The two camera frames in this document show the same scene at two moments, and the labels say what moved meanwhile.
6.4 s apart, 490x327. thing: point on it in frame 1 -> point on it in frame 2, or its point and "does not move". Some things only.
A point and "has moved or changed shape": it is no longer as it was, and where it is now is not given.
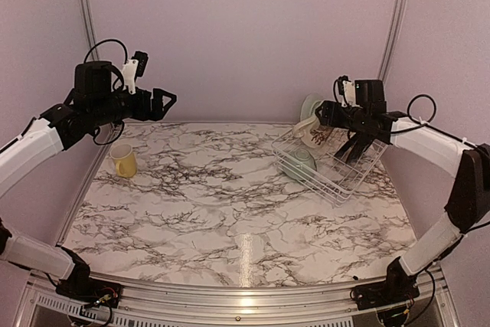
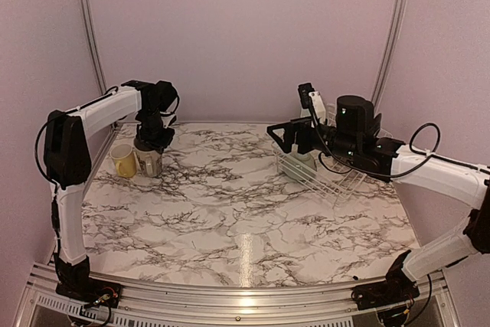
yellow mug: (126, 162) does not move
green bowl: (299, 164) does not move
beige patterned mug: (311, 132) has moved or changed shape
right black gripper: (331, 109) -> (299, 124)
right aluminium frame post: (402, 1) does not move
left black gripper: (145, 113) -> (159, 144)
